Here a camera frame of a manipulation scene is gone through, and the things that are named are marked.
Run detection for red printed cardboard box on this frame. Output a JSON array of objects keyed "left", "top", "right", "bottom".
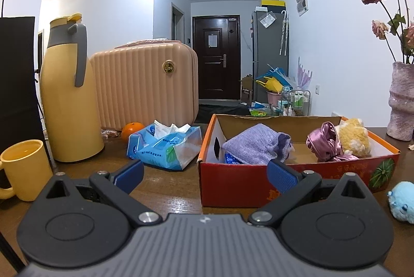
[{"left": 197, "top": 113, "right": 401, "bottom": 208}]

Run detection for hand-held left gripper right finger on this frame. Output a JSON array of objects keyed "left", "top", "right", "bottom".
[{"left": 247, "top": 159, "right": 369, "bottom": 227}]

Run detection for pink satin cloth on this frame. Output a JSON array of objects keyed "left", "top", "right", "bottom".
[{"left": 307, "top": 122, "right": 359, "bottom": 163}]

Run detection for blue paper bags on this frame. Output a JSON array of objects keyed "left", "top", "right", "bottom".
[{"left": 257, "top": 68, "right": 288, "bottom": 91}]

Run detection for yellow mug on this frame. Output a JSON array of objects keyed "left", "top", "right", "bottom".
[{"left": 0, "top": 139, "right": 53, "bottom": 201}]

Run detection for yellow bag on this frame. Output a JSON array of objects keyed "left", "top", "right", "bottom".
[{"left": 255, "top": 76, "right": 282, "bottom": 93}]

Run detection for clear plastic packet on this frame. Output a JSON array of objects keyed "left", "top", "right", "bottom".
[{"left": 260, "top": 13, "right": 276, "bottom": 28}]

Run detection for purple wall decoration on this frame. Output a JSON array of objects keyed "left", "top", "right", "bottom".
[{"left": 298, "top": 57, "right": 313, "bottom": 88}]

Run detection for metal wire cart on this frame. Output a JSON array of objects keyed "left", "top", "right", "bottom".
[{"left": 279, "top": 90, "right": 312, "bottom": 117}]

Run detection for orange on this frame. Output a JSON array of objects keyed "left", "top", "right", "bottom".
[{"left": 121, "top": 122, "right": 145, "bottom": 143}]

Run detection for yellow thermos jug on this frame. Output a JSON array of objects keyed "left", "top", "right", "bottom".
[{"left": 39, "top": 13, "right": 105, "bottom": 163}]

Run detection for yellow plush toy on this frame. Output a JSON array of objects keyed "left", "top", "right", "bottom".
[{"left": 336, "top": 118, "right": 371, "bottom": 158}]

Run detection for black panel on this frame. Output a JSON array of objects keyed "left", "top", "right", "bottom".
[{"left": 0, "top": 16, "right": 46, "bottom": 190}]

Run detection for light blue plush toy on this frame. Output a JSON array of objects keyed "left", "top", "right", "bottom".
[{"left": 387, "top": 181, "right": 414, "bottom": 224}]

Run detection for grey framed side door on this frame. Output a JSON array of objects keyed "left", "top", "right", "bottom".
[{"left": 171, "top": 3, "right": 185, "bottom": 41}]

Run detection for blue tissue pack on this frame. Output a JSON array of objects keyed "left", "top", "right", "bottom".
[{"left": 127, "top": 120, "right": 203, "bottom": 171}]

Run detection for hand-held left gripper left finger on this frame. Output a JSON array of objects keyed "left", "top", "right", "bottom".
[{"left": 45, "top": 160, "right": 164, "bottom": 227}]

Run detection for yellow and black box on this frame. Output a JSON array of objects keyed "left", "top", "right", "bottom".
[{"left": 261, "top": 0, "right": 287, "bottom": 13}]

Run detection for pink ribbed suitcase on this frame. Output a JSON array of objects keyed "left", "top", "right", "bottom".
[{"left": 90, "top": 40, "right": 199, "bottom": 132}]

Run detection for folded white umbrella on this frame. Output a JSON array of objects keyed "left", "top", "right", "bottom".
[{"left": 279, "top": 10, "right": 289, "bottom": 56}]

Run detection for pink textured vase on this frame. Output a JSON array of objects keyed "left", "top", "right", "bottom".
[{"left": 386, "top": 62, "right": 414, "bottom": 142}]

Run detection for purple knit pouch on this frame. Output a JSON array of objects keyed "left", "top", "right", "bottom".
[{"left": 221, "top": 123, "right": 293, "bottom": 165}]

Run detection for brown cardboard box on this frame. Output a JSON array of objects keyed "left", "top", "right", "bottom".
[{"left": 241, "top": 75, "right": 254, "bottom": 103}]

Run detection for dark brown entrance door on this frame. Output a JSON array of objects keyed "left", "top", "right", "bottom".
[{"left": 192, "top": 15, "right": 241, "bottom": 100}]

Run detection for grey refrigerator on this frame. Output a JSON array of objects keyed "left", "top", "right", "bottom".
[{"left": 252, "top": 10, "right": 289, "bottom": 103}]

